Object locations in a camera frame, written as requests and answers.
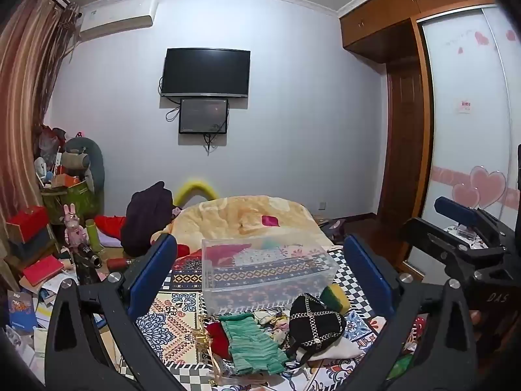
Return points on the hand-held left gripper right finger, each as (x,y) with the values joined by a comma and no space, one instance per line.
(368,277)

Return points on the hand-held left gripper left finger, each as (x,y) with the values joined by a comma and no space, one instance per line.
(152,277)

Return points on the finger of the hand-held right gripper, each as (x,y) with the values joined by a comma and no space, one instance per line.
(456,211)
(439,244)

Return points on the yellow green sponge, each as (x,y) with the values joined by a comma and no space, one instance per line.
(336,298)

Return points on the white cloth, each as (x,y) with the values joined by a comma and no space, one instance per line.
(340,350)

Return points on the red cloth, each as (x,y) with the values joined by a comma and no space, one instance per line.
(217,340)

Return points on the clear plastic storage box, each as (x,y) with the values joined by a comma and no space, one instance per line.
(268,281)

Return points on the floral scrunchie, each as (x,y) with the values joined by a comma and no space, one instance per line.
(276,328)

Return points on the green knit cloth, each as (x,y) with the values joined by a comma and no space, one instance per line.
(252,346)

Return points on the red bottle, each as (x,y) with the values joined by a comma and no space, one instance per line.
(118,264)

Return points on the patterned bed sheet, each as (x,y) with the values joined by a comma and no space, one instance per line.
(179,313)

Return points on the dark jacket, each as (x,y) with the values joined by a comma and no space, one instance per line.
(148,220)

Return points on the grey purple backpack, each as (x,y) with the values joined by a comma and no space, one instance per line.
(333,230)

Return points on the red pillow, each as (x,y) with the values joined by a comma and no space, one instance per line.
(112,226)

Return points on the black cylindrical device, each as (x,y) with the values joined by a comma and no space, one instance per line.
(87,256)

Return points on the green bottle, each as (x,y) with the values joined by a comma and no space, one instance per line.
(92,238)

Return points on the white heart-print wardrobe door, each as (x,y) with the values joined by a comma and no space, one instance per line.
(468,130)

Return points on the wooden door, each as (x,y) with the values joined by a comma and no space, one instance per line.
(403,142)

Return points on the pink rabbit doll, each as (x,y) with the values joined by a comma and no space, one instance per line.
(74,228)

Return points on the yellow foam tube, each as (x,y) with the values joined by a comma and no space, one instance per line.
(195,185)

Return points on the green storage box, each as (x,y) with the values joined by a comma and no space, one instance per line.
(77,203)

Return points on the yellow fleece blanket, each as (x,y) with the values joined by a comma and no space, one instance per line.
(244,216)

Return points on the red book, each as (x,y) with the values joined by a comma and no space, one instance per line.
(42,271)

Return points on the blue booklet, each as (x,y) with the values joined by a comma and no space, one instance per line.
(22,313)

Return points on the red box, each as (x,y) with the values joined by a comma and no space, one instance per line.
(28,222)

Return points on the grey plush toy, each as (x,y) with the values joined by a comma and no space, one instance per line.
(81,159)

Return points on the white blue plush toy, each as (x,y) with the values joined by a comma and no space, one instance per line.
(42,169)

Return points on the red plastic bag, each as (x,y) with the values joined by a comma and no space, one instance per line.
(51,142)

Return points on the small black monitor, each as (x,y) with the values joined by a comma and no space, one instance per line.
(203,116)

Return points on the wooden overhead cabinet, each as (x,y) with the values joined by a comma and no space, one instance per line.
(386,16)

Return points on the striped brown curtain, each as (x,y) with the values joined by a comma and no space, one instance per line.
(24,110)

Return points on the white air conditioner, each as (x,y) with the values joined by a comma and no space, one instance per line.
(118,16)

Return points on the wall socket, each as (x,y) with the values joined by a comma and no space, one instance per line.
(321,205)

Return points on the black wall television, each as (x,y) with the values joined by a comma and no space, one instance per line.
(205,71)

